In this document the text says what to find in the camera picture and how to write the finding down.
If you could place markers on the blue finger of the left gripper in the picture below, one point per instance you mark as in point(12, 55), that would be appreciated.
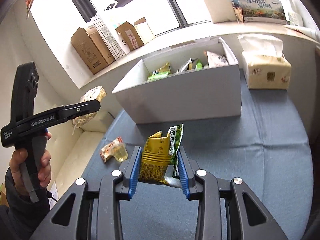
point(73, 111)

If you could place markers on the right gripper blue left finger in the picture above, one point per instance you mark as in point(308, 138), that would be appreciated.
point(115, 187)

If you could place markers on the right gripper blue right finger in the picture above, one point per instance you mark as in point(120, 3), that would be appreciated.
point(198, 184)

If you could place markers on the small jelly cup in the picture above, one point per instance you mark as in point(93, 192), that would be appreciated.
point(119, 152)

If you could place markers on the yellow-blue crinkled snack bag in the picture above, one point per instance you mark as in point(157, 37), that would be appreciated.
point(159, 162)

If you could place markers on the brown snack packets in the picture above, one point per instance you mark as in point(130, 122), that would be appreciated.
point(96, 93)

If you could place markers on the pink-white long snack packet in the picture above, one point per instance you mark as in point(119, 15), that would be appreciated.
point(215, 60)

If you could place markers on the green noodle snack packet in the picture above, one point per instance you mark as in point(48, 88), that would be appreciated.
point(160, 73)

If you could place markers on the grey-green snack bag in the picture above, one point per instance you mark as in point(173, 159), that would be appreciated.
point(192, 64)

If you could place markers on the person's left hand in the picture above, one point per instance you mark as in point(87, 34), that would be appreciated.
point(44, 174)

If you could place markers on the cream leather sofa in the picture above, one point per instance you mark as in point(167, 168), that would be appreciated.
point(71, 149)

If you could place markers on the blue-grey tablecloth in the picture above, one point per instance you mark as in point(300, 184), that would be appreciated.
point(267, 146)

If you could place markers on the large brown cardboard box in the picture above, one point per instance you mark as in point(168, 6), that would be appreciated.
point(92, 49)

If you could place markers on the white dotted paper bag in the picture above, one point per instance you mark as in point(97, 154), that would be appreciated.
point(106, 22)

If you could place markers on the white open storage box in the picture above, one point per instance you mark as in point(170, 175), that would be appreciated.
point(191, 95)

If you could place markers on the small open cardboard box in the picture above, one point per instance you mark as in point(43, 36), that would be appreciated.
point(135, 35)

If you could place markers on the tissue pack with white tissue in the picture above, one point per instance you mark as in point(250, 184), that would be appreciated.
point(265, 66)

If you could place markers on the white foam box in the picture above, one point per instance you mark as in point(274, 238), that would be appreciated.
point(220, 10)

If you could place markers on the printed landscape gift box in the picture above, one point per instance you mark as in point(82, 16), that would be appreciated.
point(270, 11)

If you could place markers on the white tube on sill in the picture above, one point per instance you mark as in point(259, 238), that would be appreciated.
point(312, 33)

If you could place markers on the white pump bottle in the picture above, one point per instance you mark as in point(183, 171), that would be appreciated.
point(295, 19)

